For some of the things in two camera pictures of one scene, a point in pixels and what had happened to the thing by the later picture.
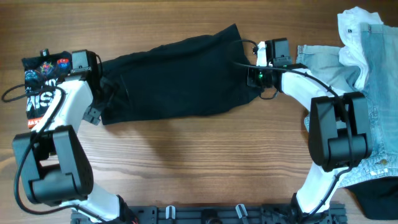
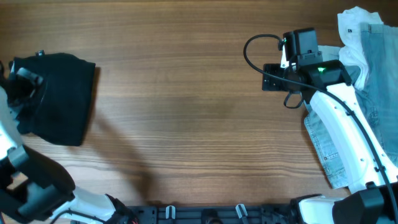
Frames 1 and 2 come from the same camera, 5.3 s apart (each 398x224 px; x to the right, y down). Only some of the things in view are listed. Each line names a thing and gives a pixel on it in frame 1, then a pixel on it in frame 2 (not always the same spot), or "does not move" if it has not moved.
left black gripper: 92,113 to 27,81
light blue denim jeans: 324,65 does not move
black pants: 205,71 to 61,116
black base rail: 215,214 does not move
